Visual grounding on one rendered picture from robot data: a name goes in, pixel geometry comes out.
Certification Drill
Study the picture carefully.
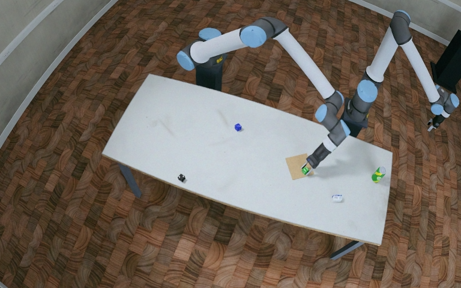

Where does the tan square mat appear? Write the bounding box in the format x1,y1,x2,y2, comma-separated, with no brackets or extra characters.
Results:
285,154,315,181

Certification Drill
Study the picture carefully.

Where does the black cabinet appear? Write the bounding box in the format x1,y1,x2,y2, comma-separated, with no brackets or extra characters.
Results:
430,29,461,95

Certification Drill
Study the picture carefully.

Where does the green and yellow can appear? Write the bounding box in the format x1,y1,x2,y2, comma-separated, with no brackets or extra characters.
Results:
372,166,387,184

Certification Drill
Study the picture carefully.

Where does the white table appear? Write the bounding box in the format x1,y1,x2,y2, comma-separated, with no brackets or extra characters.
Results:
101,73,393,260

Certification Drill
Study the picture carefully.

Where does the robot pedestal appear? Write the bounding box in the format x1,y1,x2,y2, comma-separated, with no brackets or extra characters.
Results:
339,98,369,138
195,53,228,91

